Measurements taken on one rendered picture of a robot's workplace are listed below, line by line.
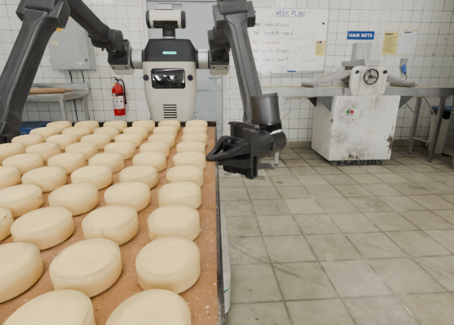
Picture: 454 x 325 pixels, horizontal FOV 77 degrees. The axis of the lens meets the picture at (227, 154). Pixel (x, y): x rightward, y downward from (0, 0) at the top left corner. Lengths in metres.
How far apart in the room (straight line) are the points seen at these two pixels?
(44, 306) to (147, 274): 0.06
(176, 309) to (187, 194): 0.15
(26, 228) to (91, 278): 0.10
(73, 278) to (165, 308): 0.07
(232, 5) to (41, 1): 0.49
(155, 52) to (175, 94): 0.22
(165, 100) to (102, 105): 3.18
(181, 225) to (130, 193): 0.09
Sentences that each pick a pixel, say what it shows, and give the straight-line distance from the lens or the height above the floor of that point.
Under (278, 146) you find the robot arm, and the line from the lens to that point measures 0.58.
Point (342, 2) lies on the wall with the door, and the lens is 4.65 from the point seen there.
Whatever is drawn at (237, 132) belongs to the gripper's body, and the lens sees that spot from 0.54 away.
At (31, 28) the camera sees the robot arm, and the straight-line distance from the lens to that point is 0.91.
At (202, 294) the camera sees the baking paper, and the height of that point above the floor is 0.98.
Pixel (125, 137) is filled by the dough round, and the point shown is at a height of 1.02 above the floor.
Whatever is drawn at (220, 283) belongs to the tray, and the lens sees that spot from 0.24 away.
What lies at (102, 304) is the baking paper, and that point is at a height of 0.98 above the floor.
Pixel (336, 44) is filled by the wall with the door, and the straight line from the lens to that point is 4.57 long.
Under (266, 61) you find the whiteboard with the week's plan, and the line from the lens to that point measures 4.24.
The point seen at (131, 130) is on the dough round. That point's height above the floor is 1.02.
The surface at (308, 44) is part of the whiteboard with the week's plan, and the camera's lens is 4.41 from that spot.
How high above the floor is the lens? 1.14
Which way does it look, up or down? 16 degrees down
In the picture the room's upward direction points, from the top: straight up
